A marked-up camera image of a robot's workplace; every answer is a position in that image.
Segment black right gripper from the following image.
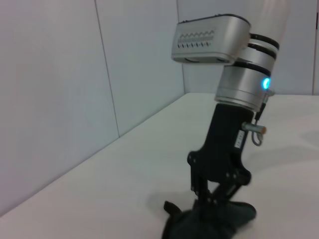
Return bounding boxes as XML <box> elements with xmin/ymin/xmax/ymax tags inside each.
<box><xmin>187</xmin><ymin>103</ymin><xmax>255</xmax><ymax>209</ymax></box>

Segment dark blue rag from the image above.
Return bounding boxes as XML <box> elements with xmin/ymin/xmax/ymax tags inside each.
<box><xmin>161</xmin><ymin>196</ymin><xmax>257</xmax><ymax>239</ymax></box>

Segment right gripper cable with plug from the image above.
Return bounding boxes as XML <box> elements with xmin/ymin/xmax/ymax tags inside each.
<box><xmin>243</xmin><ymin>91</ymin><xmax>275</xmax><ymax>146</ymax></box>

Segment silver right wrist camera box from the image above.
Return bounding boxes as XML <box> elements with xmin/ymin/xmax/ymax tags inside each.
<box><xmin>170</xmin><ymin>15</ymin><xmax>251</xmax><ymax>66</ymax></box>

